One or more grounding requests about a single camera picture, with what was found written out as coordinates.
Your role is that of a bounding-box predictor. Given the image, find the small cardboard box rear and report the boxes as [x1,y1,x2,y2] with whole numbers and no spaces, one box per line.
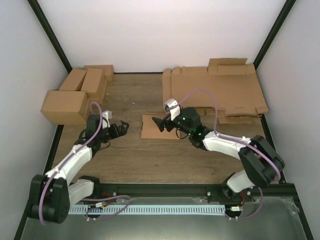
[83,64,114,82]

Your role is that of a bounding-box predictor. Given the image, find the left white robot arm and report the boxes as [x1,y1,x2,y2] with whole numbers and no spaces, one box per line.
[27,111,130,224]

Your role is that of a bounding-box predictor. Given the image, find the stack of flat cardboard blanks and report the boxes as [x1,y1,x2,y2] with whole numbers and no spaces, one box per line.
[162,58,269,124]

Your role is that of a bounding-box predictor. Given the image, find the black frame post right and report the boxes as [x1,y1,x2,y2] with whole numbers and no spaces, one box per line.
[253,0,296,70]

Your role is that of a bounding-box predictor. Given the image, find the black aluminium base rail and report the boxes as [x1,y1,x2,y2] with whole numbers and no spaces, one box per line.
[85,183,297,203]

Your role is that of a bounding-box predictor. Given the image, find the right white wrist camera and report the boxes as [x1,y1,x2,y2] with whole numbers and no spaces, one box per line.
[164,98,181,121]

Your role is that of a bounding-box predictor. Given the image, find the large folded cardboard box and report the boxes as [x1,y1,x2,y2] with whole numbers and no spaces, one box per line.
[41,90,90,125]

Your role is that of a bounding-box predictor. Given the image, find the purple cable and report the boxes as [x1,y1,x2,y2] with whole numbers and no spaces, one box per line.
[178,88,282,221]
[38,101,132,226]

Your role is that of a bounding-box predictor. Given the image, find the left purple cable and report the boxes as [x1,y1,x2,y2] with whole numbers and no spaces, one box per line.
[38,101,132,226]

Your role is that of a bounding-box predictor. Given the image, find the brown cardboard box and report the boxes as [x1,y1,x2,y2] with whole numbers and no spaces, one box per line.
[141,113,179,140]

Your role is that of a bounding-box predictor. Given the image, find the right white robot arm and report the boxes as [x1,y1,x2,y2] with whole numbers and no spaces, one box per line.
[152,107,285,202]

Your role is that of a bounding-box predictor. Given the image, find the black frame post left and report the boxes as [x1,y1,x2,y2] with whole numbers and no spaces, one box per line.
[27,0,72,73]

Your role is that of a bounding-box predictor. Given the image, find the black frame post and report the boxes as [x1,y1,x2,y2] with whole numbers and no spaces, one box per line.
[253,0,296,70]
[27,0,72,73]

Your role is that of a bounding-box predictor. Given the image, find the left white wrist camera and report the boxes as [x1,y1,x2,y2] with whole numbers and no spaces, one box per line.
[102,110,112,129]

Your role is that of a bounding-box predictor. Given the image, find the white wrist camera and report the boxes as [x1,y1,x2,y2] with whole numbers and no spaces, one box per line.
[102,110,112,129]
[164,98,181,121]

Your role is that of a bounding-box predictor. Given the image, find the light blue slotted cable duct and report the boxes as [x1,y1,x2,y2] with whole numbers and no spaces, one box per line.
[69,204,226,216]

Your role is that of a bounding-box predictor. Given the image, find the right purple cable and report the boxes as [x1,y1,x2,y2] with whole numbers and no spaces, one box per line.
[178,88,282,221]

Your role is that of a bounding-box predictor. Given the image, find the folded cardboard box middle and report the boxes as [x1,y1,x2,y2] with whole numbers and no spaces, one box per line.
[80,68,107,104]

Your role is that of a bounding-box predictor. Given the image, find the folded cardboard box back left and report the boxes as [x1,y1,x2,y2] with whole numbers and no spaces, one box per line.
[58,68,87,91]

